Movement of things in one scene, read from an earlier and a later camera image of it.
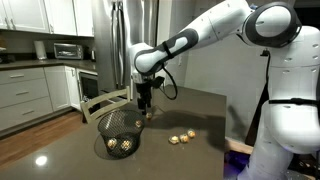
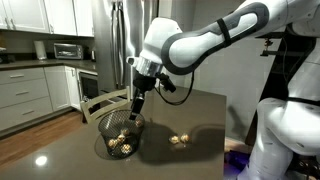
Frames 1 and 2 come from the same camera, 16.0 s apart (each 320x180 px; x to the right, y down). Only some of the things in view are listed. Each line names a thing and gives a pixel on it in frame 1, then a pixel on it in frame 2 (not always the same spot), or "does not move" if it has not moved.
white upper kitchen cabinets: (61, 17) does not move
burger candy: (149, 115) -> (125, 131)
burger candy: (191, 132) -> (121, 138)
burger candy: (138, 123) does not move
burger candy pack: (174, 139) does not move
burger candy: (112, 143) does not move
